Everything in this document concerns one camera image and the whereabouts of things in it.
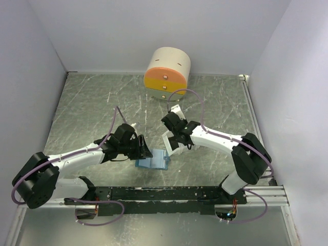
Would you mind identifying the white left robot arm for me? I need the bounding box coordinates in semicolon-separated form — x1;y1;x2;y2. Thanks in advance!
12;124;153;209

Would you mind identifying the round three-drawer mini cabinet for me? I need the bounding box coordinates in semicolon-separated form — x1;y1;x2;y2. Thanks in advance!
143;47;191;101

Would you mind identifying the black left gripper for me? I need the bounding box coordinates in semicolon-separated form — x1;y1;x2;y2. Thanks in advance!
119;134;153;160

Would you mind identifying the white card tray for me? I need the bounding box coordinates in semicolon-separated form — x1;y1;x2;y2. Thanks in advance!
162;130;199;156

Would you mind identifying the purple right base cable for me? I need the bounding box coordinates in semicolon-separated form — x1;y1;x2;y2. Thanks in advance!
219;188;269;224

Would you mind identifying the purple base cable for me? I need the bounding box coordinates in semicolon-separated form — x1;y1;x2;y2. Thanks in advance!
219;188;269;224
65;198;126;227

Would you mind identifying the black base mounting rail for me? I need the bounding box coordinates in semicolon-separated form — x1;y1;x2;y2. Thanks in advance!
64;186;247;216

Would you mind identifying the blue card holder wallet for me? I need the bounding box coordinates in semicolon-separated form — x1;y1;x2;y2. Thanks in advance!
135;149;170;170

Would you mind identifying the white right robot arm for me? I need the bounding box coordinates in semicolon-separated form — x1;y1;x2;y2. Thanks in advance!
161;111;272;204

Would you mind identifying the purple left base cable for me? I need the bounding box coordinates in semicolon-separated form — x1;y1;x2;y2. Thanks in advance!
65;198;126;227

